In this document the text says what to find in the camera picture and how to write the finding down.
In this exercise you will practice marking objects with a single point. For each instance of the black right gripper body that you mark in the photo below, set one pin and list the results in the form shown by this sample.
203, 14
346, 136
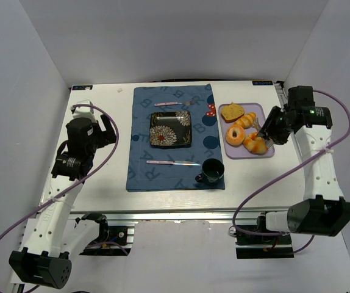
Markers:
272, 127

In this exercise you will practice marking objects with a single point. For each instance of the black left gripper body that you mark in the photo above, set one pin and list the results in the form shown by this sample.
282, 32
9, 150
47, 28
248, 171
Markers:
102, 134

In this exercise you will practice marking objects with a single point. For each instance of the glazed bagel donut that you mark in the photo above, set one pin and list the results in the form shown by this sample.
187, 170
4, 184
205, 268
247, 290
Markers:
235, 135

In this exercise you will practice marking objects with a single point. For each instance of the metal tongs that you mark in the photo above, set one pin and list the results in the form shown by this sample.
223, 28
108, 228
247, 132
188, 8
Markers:
256, 125

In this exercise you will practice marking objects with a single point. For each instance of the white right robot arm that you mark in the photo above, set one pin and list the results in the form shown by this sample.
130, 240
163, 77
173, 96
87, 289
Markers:
323, 210

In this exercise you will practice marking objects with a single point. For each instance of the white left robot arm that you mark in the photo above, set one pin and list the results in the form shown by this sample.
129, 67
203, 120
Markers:
46, 257

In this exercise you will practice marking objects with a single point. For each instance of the toast slice bread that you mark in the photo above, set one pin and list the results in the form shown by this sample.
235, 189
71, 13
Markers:
231, 112

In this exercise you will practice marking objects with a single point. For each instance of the round orange bun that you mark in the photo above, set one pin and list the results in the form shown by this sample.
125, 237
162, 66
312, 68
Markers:
255, 144

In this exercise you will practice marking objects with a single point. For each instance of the small croissant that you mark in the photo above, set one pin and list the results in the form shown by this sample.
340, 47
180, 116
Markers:
246, 120

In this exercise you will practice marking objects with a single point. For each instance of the purple tray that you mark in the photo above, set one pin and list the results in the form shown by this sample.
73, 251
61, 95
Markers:
240, 152

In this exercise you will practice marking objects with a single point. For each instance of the blue letter placemat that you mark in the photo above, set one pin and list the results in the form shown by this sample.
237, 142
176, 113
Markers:
205, 144

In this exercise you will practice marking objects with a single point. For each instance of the black floral square plate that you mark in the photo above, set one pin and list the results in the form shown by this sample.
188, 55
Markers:
170, 129

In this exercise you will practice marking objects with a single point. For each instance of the dark blue cup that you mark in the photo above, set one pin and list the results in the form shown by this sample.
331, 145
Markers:
212, 172

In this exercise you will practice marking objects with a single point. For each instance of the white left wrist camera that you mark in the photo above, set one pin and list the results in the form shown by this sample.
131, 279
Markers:
84, 112

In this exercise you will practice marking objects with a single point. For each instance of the pink handled knife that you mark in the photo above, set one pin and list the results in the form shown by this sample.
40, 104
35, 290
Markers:
186, 163

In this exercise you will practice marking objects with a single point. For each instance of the pink handled fork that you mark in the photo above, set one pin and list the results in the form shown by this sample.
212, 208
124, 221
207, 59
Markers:
174, 103

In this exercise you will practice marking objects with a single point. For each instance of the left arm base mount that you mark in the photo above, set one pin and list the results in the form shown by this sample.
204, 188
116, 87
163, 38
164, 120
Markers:
112, 240

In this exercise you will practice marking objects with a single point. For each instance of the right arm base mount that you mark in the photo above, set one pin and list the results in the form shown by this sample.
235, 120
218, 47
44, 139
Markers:
267, 246

